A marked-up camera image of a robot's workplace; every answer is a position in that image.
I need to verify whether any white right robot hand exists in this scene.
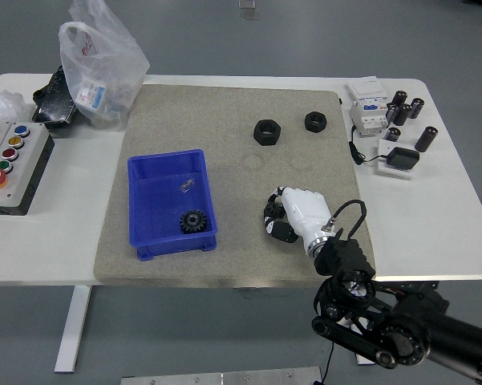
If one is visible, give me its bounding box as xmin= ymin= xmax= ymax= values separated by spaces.
xmin=262 ymin=184 xmax=333 ymax=248

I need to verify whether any large black gear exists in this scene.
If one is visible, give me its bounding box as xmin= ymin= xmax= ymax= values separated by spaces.
xmin=179 ymin=209 xmax=208 ymax=235

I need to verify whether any blue plastic box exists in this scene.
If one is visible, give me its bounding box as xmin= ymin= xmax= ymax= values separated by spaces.
xmin=127 ymin=148 xmax=219 ymax=261

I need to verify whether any large black hex nut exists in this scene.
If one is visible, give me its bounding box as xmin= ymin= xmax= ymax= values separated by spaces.
xmin=253 ymin=118 xmax=282 ymax=147

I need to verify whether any small black hex nut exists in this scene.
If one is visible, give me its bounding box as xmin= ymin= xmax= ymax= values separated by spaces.
xmin=303 ymin=111 xmax=328 ymax=133

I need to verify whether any grey button control box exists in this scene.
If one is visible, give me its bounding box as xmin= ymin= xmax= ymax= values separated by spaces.
xmin=0 ymin=121 xmax=55 ymax=217

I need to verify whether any grey-brown mat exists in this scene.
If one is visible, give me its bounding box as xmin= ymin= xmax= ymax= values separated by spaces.
xmin=92 ymin=83 xmax=377 ymax=289

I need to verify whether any white flat block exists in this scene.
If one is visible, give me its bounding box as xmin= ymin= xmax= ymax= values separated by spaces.
xmin=375 ymin=138 xmax=420 ymax=180

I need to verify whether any black table control panel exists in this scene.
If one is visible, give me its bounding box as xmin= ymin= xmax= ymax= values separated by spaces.
xmin=375 ymin=282 xmax=440 ymax=290

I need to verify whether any black power adapter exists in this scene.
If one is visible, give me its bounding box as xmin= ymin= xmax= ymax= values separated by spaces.
xmin=386 ymin=147 xmax=421 ymax=168

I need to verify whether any white circuit breaker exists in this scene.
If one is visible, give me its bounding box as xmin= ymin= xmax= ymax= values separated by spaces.
xmin=346 ymin=75 xmax=390 ymax=140

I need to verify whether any white and blue carton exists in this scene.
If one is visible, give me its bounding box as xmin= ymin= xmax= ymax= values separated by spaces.
xmin=75 ymin=78 xmax=107 ymax=111

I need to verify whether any clear plastic bag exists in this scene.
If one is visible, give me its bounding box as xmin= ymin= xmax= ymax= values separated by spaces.
xmin=59 ymin=0 xmax=151 ymax=132

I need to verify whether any black pouch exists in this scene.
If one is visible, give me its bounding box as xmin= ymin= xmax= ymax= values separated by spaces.
xmin=31 ymin=65 xmax=79 ymax=129

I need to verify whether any crumpled clear plastic wrap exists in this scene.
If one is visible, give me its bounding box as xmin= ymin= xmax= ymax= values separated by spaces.
xmin=0 ymin=90 xmax=27 ymax=124

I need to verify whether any black adapter cord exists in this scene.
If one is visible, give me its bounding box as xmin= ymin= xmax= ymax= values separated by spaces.
xmin=347 ymin=124 xmax=390 ymax=165

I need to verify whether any black floor cable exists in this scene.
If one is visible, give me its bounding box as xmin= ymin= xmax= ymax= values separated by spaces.
xmin=319 ymin=340 xmax=337 ymax=385

